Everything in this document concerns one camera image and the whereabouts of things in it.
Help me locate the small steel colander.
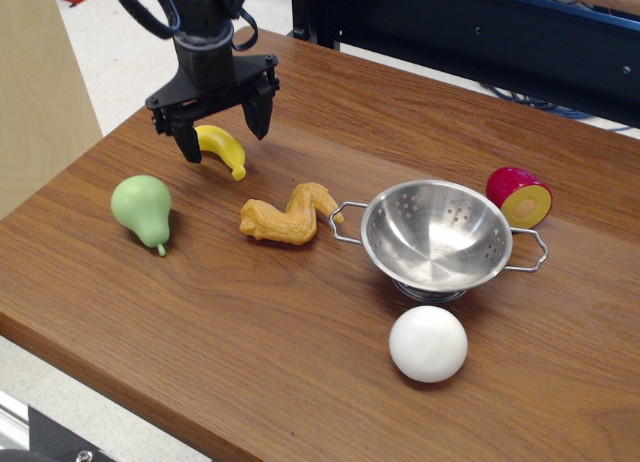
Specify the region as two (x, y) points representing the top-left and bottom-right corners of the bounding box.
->
(328, 180), (549, 304)

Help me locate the black braided cable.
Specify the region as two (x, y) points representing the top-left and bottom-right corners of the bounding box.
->
(103, 0), (182, 41)

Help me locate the white toy egg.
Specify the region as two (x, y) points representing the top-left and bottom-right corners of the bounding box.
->
(389, 306), (468, 383)

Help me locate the light plywood panel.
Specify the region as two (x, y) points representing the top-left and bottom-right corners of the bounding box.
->
(1, 0), (102, 215)

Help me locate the tan toy chicken wing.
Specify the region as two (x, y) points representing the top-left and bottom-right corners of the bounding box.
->
(239, 182), (338, 246)

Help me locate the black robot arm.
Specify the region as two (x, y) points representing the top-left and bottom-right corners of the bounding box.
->
(146, 0), (280, 163)

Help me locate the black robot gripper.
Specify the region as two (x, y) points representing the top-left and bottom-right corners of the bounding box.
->
(145, 36), (280, 163)

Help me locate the green toy pear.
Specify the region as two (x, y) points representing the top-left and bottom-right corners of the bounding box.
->
(111, 175), (172, 257)

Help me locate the red halved toy fruit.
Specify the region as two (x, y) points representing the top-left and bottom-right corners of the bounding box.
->
(486, 167), (553, 229)

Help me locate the blue cable bundle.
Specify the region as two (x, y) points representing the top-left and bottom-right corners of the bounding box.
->
(479, 81), (632, 133)

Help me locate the black metal base bracket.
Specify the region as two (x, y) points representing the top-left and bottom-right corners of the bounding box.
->
(1, 407), (113, 462)

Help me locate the dark blue metal frame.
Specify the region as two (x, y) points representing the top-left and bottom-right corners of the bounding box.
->
(292, 0), (639, 127)

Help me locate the yellow toy banana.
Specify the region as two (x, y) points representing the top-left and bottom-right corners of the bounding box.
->
(195, 125), (247, 181)

